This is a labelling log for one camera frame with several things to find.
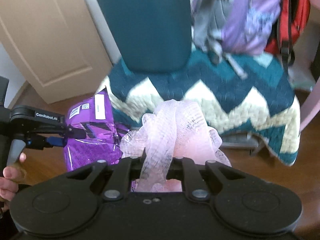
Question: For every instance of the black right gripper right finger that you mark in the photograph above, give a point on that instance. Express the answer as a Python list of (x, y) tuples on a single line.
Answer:
[(176, 168)]

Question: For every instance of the person's left hand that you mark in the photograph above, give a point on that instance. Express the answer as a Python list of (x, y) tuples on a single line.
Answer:
[(13, 175)]

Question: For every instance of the teal plastic trash bin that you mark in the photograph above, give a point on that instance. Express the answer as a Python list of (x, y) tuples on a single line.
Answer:
[(152, 35)]

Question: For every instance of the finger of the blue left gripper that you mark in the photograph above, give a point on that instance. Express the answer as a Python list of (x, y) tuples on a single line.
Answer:
[(56, 141), (76, 133)]

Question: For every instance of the beige wooden door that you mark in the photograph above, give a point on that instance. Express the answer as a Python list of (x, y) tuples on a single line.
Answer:
[(55, 45)]

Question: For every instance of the purple grey backpack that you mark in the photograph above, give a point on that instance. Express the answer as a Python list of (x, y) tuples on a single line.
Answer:
[(225, 27)]

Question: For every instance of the purple snack bag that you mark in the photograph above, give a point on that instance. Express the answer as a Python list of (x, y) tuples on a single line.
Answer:
[(103, 134)]

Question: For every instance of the teal white quilted blanket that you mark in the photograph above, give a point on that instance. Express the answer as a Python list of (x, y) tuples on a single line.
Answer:
[(240, 94)]

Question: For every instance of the red bag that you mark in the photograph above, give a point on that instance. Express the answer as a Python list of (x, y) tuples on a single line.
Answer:
[(293, 18)]

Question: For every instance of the pink mesh foam net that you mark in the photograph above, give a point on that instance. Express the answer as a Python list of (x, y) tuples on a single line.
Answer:
[(174, 129)]

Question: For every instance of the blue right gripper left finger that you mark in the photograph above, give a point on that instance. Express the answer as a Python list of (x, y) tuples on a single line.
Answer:
[(143, 157)]

